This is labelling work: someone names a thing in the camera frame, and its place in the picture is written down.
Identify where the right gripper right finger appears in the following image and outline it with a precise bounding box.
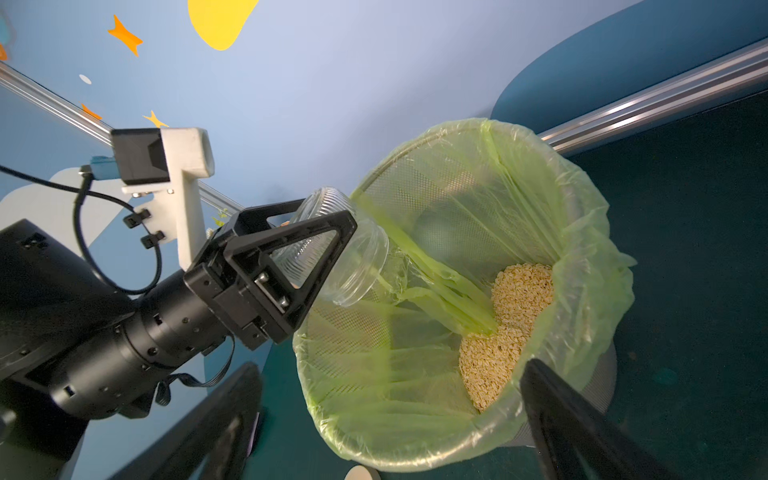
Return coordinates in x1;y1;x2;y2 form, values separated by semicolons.
520;359;679;479

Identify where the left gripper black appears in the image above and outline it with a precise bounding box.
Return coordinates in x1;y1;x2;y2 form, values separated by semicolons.
184;199;357;350

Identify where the mesh bin green bag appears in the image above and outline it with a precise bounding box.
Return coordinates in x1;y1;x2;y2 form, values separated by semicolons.
293;118;634;472

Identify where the clear oatmeal jar front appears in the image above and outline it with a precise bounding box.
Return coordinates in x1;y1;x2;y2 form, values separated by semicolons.
271;186;391;308

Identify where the beige lid oatmeal jar rear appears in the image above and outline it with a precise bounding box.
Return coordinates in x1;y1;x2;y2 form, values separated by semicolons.
344;465;381;480

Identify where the oatmeal pile in bin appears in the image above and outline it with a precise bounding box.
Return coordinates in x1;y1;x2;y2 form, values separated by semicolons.
459;263;554;412

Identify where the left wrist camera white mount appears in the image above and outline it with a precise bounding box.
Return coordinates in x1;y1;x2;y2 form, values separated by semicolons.
89;128;215;270

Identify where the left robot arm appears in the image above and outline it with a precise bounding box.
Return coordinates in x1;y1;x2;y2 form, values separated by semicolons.
1;200;357;479

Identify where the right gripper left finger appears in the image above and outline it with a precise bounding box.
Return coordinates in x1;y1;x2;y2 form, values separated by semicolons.
113;362;263;480

